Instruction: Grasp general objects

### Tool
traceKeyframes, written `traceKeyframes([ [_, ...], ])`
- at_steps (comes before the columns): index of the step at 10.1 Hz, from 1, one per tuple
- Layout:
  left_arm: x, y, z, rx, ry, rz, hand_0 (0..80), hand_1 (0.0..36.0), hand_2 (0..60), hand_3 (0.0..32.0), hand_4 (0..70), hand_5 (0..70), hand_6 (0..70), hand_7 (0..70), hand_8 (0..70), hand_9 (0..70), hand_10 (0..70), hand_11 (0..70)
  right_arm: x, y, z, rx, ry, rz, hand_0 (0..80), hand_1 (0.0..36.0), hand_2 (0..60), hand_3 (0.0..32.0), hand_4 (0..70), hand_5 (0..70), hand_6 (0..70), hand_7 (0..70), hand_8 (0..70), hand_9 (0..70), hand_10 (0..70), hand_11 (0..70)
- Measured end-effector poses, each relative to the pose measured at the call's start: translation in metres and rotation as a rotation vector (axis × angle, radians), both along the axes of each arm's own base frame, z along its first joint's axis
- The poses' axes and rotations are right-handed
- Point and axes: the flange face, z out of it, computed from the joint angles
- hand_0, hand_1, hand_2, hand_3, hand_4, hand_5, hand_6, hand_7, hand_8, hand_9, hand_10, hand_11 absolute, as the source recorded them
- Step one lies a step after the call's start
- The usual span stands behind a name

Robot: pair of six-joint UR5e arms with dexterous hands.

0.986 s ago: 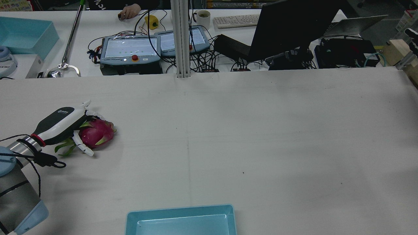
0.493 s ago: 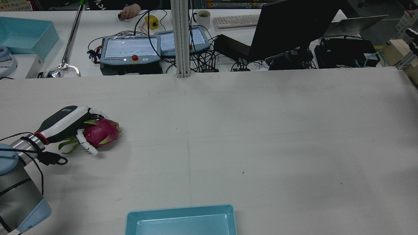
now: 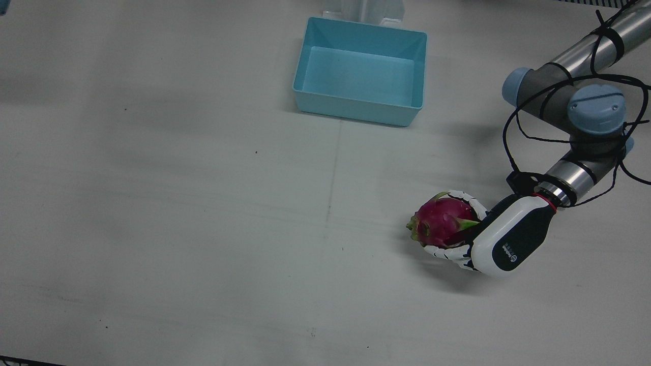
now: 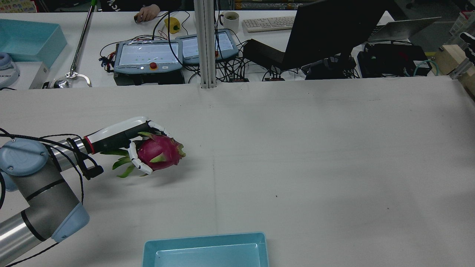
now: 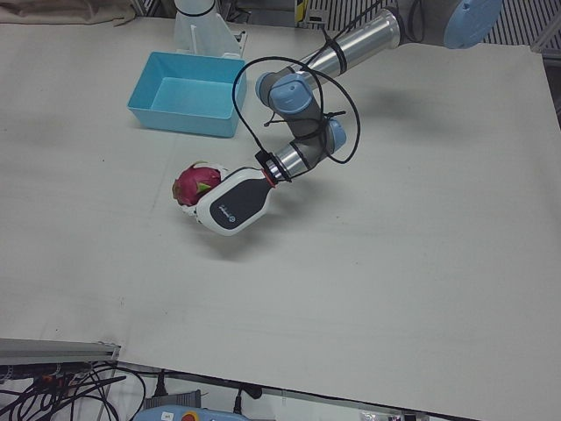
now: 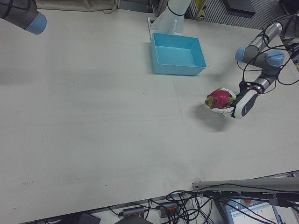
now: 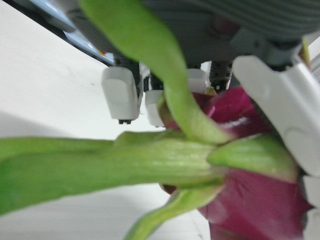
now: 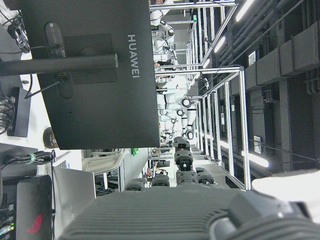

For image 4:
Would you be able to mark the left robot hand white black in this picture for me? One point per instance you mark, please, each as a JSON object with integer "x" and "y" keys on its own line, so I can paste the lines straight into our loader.
{"x": 115, "y": 135}

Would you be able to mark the pink dragon fruit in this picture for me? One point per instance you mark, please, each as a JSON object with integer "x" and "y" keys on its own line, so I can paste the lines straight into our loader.
{"x": 159, "y": 150}

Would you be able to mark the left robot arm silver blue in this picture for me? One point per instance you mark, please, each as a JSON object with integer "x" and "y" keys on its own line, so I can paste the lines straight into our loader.
{"x": 41, "y": 193}

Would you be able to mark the black controller box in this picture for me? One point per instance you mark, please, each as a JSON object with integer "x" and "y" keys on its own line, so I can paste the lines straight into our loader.
{"x": 148, "y": 78}

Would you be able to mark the teach pendant red button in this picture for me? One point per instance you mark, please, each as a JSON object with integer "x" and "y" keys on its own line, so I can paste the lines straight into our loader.
{"x": 148, "y": 55}

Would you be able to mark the white box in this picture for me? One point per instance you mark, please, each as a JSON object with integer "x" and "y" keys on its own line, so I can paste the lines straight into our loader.
{"x": 39, "y": 74}

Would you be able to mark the metal pole green tip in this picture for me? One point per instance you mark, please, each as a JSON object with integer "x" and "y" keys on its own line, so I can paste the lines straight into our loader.
{"x": 82, "y": 37}

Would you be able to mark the yellow toy pepper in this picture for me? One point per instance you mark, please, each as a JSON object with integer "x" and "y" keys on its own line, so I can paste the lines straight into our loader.
{"x": 172, "y": 25}

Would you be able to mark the white round appliance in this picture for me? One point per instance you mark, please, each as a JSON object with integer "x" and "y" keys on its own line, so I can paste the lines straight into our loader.
{"x": 7, "y": 70}

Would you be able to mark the person in black jacket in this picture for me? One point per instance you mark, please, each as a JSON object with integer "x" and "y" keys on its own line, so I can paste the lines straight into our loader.
{"x": 148, "y": 13}

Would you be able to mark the deep light blue bin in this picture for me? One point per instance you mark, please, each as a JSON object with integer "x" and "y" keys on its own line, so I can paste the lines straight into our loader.
{"x": 29, "y": 40}

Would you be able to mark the grey blue teach pendant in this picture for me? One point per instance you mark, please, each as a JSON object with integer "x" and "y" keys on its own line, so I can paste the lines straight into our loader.
{"x": 226, "y": 44}

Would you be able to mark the shallow light blue tray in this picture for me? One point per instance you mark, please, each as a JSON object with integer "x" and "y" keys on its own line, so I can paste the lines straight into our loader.
{"x": 207, "y": 252}

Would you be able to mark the white mug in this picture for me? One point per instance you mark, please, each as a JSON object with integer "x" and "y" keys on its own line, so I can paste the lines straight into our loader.
{"x": 231, "y": 23}

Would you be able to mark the colourful printed box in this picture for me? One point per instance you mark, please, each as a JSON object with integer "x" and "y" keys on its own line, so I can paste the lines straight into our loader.
{"x": 16, "y": 5}

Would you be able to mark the white keyboard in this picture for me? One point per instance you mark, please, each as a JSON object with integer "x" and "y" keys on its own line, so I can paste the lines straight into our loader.
{"x": 269, "y": 23}

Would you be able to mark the black monitor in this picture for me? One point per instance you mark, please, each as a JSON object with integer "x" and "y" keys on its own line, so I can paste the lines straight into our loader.
{"x": 326, "y": 33}

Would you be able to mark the black electronics box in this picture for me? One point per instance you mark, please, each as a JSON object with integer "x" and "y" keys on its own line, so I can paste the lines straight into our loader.
{"x": 389, "y": 61}

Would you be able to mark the silver laptop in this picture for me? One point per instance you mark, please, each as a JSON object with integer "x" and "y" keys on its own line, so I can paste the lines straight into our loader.
{"x": 400, "y": 27}

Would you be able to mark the wooden block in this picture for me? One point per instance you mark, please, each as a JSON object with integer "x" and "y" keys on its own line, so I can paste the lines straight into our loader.
{"x": 449, "y": 57}

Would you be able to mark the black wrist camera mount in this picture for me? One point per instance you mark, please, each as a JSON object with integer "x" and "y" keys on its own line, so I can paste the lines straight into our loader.
{"x": 92, "y": 171}

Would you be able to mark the aluminium profile post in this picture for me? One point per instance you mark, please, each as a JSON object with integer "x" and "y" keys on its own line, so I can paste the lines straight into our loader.
{"x": 205, "y": 40}

